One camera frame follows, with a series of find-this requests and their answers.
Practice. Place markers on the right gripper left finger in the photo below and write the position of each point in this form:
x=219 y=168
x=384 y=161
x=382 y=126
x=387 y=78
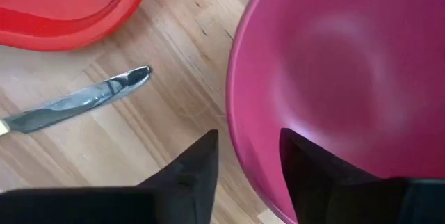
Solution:
x=139 y=206

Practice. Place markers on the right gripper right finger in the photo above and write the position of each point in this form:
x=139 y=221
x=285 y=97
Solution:
x=347 y=199

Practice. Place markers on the magenta plastic bowl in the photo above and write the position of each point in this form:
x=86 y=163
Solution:
x=340 y=71

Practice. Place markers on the red plastic tray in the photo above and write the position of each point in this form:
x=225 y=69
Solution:
x=62 y=5

